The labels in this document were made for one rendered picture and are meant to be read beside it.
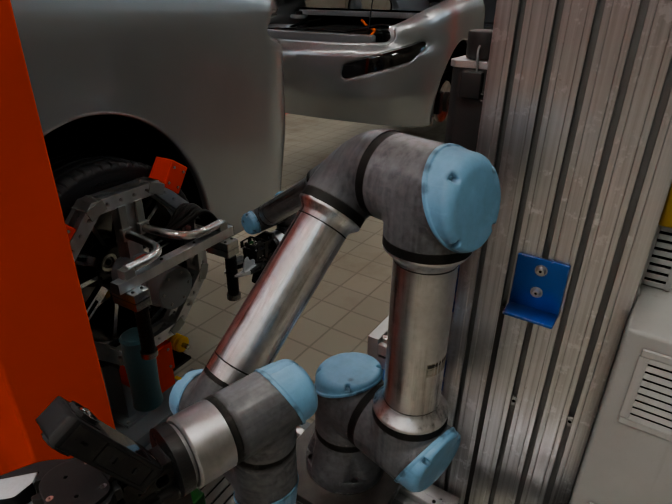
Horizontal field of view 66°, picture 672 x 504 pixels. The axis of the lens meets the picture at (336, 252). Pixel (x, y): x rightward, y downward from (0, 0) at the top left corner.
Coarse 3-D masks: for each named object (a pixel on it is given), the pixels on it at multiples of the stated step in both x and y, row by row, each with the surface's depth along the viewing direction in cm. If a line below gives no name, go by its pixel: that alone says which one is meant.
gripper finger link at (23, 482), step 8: (0, 480) 45; (8, 480) 45; (16, 480) 45; (24, 480) 45; (32, 480) 45; (0, 488) 45; (8, 488) 44; (16, 488) 44; (24, 488) 44; (32, 488) 45; (0, 496) 44; (8, 496) 44; (16, 496) 44; (24, 496) 44
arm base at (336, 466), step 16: (320, 448) 92; (336, 448) 90; (352, 448) 89; (320, 464) 92; (336, 464) 91; (352, 464) 91; (368, 464) 92; (320, 480) 93; (336, 480) 91; (352, 480) 93; (368, 480) 92
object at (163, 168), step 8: (160, 160) 157; (168, 160) 156; (152, 168) 158; (160, 168) 156; (168, 168) 155; (176, 168) 157; (184, 168) 160; (152, 176) 157; (160, 176) 156; (168, 176) 155; (176, 176) 158; (184, 176) 161; (168, 184) 156; (176, 184) 158; (176, 192) 159
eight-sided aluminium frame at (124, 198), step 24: (96, 192) 142; (120, 192) 142; (144, 192) 149; (168, 192) 156; (72, 216) 135; (96, 216) 136; (72, 240) 132; (192, 240) 173; (192, 264) 179; (192, 288) 176; (168, 312) 176; (168, 336) 172; (120, 360) 156
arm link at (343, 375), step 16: (352, 352) 93; (320, 368) 89; (336, 368) 88; (352, 368) 88; (368, 368) 88; (320, 384) 86; (336, 384) 84; (352, 384) 84; (368, 384) 84; (320, 400) 88; (336, 400) 85; (352, 400) 84; (368, 400) 83; (320, 416) 89; (336, 416) 85; (352, 416) 83; (320, 432) 91; (336, 432) 88; (352, 432) 83
